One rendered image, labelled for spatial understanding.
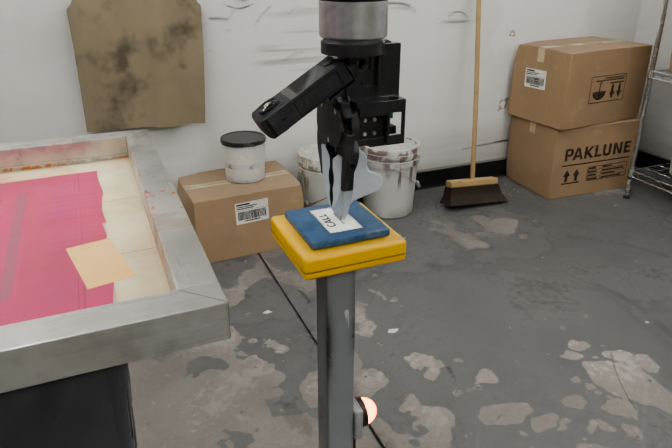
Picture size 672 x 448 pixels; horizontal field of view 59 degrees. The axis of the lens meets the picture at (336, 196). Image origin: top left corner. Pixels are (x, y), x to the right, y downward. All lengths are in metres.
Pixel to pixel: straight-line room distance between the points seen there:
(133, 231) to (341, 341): 0.30
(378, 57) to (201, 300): 0.33
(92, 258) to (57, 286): 0.06
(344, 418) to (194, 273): 0.39
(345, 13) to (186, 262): 0.30
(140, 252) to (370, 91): 0.32
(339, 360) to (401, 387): 1.16
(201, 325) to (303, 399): 1.40
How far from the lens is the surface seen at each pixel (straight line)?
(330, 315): 0.76
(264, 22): 2.86
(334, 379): 0.83
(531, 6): 3.60
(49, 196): 0.91
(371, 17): 0.64
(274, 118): 0.63
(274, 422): 1.85
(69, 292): 0.65
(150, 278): 0.65
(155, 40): 2.69
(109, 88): 2.71
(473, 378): 2.04
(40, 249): 0.75
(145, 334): 0.52
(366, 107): 0.66
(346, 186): 0.68
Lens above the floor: 1.27
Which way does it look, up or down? 22 degrees down
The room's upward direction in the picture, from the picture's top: straight up
